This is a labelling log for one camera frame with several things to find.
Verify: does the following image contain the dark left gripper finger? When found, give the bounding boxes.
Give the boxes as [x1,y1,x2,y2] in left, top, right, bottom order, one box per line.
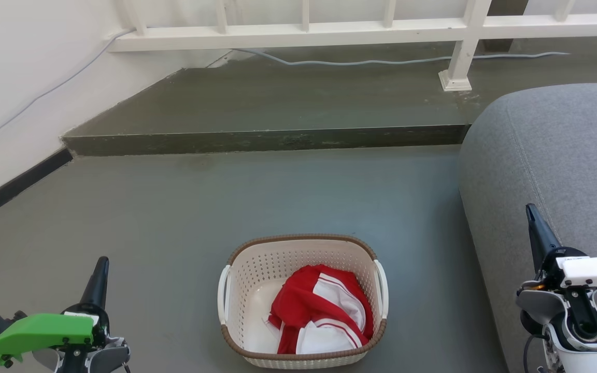
[79,256,110,313]

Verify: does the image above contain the cream perforated laundry basket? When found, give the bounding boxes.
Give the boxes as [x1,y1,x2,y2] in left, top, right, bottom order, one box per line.
[217,234,390,370]

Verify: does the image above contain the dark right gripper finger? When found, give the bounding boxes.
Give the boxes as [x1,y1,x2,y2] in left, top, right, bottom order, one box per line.
[525,203,562,274]

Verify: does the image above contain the white wooden railing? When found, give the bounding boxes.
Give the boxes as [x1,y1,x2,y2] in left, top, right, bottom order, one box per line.
[106,0,597,93]

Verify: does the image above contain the red and white garment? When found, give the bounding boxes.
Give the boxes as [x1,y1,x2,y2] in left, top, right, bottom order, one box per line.
[267,264,375,356]

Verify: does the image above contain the black baseboard strip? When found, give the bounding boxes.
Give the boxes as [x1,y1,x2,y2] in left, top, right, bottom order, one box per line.
[0,147,74,229]

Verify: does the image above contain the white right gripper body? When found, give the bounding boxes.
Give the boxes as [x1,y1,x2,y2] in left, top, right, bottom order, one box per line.
[536,247,597,297]

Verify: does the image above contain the grey fabric sofa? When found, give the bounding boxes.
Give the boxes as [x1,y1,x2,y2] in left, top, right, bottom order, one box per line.
[458,82,597,373]

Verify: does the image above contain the thin wall cable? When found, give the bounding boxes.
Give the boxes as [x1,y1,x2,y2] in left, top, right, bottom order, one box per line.
[0,27,136,152]

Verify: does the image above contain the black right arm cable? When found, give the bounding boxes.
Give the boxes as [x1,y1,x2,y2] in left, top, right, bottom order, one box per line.
[522,333,549,373]

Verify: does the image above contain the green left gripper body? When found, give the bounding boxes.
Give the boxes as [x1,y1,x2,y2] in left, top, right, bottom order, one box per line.
[0,303,111,366]

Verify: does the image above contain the light grey floor cable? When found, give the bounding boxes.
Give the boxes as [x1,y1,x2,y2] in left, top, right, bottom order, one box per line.
[230,48,572,67]

